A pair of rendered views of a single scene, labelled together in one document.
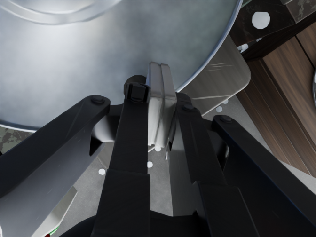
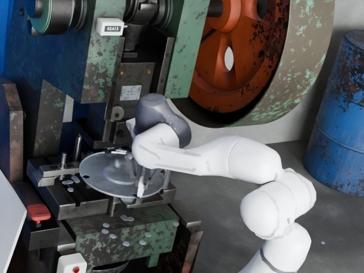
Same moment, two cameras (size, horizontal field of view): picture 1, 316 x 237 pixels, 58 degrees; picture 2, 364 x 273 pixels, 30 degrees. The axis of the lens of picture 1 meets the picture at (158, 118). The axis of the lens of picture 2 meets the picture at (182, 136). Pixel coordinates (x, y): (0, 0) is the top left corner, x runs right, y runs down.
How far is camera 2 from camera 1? 2.10 m
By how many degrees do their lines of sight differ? 70
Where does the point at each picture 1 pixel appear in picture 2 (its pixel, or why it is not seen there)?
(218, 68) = (155, 196)
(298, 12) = (192, 231)
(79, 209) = not seen: outside the picture
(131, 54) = (135, 190)
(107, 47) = (130, 188)
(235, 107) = not seen: outside the picture
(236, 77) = (160, 198)
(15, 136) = (81, 231)
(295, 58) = not seen: outside the picture
